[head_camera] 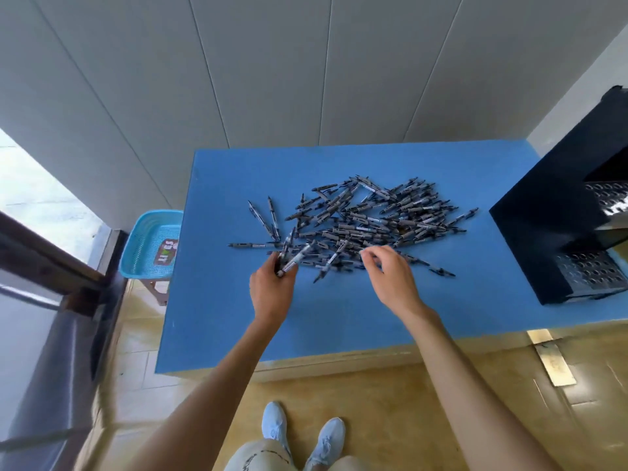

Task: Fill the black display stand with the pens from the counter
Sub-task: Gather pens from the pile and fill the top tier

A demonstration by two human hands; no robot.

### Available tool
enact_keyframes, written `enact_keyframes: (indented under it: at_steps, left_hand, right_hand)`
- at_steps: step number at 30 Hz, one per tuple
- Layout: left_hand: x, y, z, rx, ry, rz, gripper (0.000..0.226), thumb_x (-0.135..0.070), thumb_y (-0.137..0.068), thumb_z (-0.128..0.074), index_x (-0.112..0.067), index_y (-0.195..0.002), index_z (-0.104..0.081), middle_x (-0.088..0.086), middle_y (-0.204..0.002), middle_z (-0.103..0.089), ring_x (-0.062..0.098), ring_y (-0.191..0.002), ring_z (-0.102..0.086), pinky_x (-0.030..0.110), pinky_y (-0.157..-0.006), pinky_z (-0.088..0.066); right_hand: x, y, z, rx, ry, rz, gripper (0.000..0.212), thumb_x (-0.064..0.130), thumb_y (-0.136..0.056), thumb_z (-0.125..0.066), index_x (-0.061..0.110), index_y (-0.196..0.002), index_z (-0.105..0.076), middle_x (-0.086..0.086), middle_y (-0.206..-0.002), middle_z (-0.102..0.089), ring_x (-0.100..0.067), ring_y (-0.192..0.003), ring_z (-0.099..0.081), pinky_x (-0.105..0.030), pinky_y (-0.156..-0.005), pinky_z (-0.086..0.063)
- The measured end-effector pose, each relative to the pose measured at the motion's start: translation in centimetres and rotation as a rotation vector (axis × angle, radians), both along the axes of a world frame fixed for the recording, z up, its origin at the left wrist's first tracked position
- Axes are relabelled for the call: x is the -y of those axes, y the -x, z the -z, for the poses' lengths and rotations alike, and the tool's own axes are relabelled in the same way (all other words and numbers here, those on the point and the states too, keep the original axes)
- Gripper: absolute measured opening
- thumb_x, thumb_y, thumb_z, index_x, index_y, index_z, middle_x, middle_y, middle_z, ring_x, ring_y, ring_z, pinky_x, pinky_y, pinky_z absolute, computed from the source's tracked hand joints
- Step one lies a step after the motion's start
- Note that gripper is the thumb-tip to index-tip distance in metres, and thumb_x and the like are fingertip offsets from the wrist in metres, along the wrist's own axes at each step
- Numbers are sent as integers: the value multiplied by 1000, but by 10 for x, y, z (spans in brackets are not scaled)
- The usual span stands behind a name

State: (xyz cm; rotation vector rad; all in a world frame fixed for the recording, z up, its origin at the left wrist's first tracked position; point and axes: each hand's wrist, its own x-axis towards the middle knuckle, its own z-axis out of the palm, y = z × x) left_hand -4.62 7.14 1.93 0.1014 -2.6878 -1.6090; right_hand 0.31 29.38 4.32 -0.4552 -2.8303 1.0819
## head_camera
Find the person's right hand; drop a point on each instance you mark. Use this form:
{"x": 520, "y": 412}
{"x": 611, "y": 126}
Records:
{"x": 395, "y": 284}

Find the person's left hand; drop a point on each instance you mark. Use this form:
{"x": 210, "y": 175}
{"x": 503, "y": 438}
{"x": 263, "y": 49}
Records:
{"x": 272, "y": 294}

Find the black transparent pen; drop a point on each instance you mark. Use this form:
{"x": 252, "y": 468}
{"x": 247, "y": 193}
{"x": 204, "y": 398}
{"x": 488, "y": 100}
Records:
{"x": 299, "y": 257}
{"x": 285, "y": 247}

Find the pile of black pens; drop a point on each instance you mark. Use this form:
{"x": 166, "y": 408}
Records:
{"x": 373, "y": 215}

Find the black tiered pen display stand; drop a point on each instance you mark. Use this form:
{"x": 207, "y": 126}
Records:
{"x": 539, "y": 225}

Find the person's right forearm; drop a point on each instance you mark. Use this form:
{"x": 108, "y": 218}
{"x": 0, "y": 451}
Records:
{"x": 471, "y": 402}

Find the person's left forearm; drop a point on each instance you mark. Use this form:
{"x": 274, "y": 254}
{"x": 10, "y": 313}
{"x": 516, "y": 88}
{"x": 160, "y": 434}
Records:
{"x": 206, "y": 407}

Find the blue table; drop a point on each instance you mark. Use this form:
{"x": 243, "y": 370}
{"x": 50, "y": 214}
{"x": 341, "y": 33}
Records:
{"x": 221, "y": 328}

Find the brown stool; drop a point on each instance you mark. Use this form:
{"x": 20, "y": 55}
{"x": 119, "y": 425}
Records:
{"x": 159, "y": 291}

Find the light blue left shoe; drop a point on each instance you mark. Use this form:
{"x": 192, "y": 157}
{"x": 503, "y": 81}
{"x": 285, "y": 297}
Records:
{"x": 275, "y": 424}

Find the light blue shoe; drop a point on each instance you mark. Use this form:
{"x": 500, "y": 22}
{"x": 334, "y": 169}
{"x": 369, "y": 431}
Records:
{"x": 326, "y": 443}
{"x": 275, "y": 424}

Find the blue plastic basket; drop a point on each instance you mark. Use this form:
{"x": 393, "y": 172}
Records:
{"x": 140, "y": 245}

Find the light blue right shoe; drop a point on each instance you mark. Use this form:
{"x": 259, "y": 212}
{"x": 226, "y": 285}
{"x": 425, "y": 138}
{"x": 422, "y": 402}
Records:
{"x": 326, "y": 443}

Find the brass floor plate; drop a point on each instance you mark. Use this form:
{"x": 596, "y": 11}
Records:
{"x": 552, "y": 360}

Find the dark framed glass door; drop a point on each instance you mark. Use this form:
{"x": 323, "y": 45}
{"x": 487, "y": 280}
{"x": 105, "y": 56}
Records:
{"x": 39, "y": 367}

